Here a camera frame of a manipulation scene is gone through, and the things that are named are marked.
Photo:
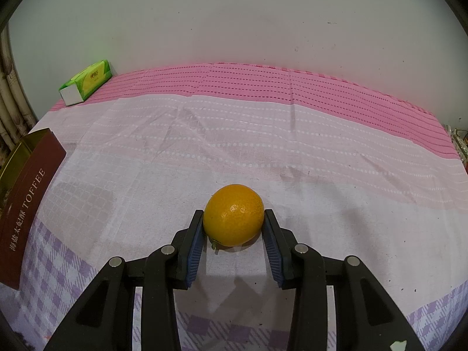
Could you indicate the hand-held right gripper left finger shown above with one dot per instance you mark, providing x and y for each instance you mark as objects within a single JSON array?
[{"x": 195, "y": 252}]

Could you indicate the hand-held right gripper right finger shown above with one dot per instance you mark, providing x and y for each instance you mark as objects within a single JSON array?
[{"x": 272, "y": 252}]

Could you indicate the oval orange with stem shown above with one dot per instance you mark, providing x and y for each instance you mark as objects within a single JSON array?
[{"x": 234, "y": 214}]

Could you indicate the maroon tin box gold inside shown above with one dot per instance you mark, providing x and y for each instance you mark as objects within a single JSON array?
[{"x": 25, "y": 208}]

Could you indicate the pink purple checked sheet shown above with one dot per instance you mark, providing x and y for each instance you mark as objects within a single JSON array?
[{"x": 256, "y": 146}]

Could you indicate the green tissue box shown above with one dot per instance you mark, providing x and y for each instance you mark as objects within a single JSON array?
[{"x": 87, "y": 80}]

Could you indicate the shiny clear clutter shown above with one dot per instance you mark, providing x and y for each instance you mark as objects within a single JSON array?
[{"x": 460, "y": 142}]

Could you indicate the beige patterned curtain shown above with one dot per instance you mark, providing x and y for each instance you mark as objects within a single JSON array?
[{"x": 9, "y": 109}]

